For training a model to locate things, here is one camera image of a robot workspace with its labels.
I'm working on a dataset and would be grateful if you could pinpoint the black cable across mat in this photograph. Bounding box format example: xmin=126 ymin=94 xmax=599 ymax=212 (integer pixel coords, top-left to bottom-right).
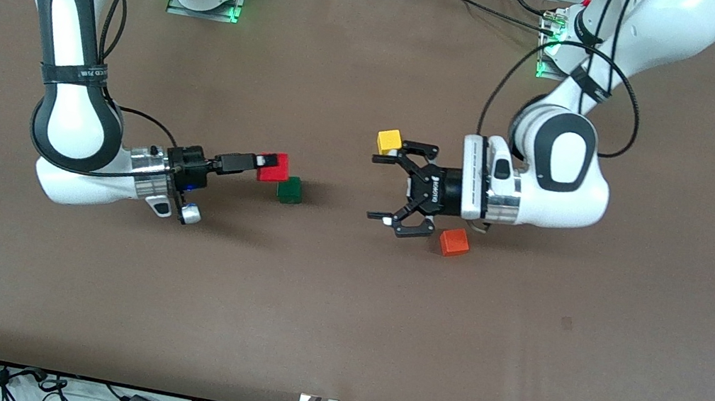
xmin=405 ymin=0 xmax=566 ymax=37

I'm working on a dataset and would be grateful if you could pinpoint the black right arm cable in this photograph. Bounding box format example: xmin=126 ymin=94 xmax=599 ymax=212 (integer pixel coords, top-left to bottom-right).
xmin=21 ymin=0 xmax=204 ymax=191

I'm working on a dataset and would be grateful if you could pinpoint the black arm cable strap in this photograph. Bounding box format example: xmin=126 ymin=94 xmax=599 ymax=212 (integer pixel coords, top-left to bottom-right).
xmin=36 ymin=55 xmax=112 ymax=95
xmin=563 ymin=63 xmax=618 ymax=107

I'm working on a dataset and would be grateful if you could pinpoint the brown table cover mat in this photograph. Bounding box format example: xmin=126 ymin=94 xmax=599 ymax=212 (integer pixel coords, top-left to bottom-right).
xmin=0 ymin=0 xmax=715 ymax=401

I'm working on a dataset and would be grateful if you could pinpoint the yellow wooden block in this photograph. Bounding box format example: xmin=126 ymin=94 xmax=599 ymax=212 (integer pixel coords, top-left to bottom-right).
xmin=374 ymin=127 xmax=407 ymax=160

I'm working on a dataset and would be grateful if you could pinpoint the black right arm cable strap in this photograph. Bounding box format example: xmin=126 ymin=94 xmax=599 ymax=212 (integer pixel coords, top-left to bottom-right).
xmin=36 ymin=55 xmax=112 ymax=95

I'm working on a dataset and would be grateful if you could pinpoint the green wooden block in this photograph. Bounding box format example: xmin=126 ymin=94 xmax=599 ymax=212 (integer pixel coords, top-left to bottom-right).
xmin=275 ymin=174 xmax=306 ymax=208

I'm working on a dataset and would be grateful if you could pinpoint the black left arm cable strap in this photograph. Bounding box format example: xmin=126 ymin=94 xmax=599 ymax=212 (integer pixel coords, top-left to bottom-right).
xmin=563 ymin=63 xmax=618 ymax=107

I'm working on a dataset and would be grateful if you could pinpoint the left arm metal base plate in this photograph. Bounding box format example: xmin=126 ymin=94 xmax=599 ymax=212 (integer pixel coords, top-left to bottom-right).
xmin=534 ymin=40 xmax=576 ymax=85

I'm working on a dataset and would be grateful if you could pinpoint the red wooden block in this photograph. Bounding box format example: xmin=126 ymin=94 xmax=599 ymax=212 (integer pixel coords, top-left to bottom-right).
xmin=254 ymin=148 xmax=295 ymax=188

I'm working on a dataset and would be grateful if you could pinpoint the orange wooden block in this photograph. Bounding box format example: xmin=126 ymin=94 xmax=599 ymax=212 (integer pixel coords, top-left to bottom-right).
xmin=437 ymin=225 xmax=474 ymax=262

